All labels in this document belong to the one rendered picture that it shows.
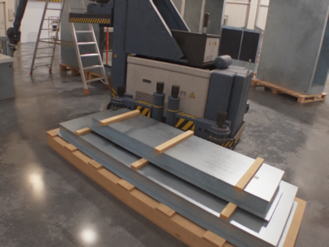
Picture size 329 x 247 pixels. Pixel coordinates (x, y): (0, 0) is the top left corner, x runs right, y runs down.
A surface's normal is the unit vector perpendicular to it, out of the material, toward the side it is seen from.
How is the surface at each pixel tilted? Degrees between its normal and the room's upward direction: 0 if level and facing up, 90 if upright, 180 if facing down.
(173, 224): 90
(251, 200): 90
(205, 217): 90
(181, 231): 90
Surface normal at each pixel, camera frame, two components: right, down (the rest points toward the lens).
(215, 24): -0.62, 0.25
